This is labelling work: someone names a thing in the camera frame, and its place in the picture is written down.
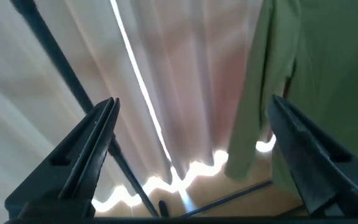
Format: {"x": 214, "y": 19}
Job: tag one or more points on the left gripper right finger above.
{"x": 315, "y": 161}

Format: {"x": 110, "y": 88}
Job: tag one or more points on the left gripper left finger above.
{"x": 36, "y": 186}

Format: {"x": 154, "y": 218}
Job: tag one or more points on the green long-sleeved shirt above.
{"x": 331, "y": 46}

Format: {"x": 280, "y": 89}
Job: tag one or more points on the black clothes rack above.
{"x": 61, "y": 65}

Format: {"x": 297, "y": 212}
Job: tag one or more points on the beige curtain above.
{"x": 185, "y": 68}

